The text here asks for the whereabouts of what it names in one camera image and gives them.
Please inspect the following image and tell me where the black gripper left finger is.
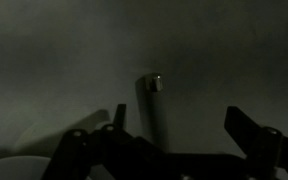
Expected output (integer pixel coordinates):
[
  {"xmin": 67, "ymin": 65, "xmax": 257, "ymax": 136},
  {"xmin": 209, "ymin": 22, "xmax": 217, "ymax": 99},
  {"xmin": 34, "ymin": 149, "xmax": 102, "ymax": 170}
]
[{"xmin": 42, "ymin": 104, "xmax": 127, "ymax": 180}]

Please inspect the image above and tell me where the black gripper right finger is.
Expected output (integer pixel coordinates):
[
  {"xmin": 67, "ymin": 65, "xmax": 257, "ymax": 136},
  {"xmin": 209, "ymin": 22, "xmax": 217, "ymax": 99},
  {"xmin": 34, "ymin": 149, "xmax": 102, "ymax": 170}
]
[{"xmin": 224, "ymin": 106, "xmax": 288, "ymax": 180}]

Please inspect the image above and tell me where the white saucer plate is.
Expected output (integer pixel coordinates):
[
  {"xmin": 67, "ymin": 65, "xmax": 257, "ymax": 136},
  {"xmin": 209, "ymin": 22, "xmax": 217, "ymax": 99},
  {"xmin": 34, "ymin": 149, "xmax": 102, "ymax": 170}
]
[{"xmin": 0, "ymin": 156, "xmax": 50, "ymax": 180}]

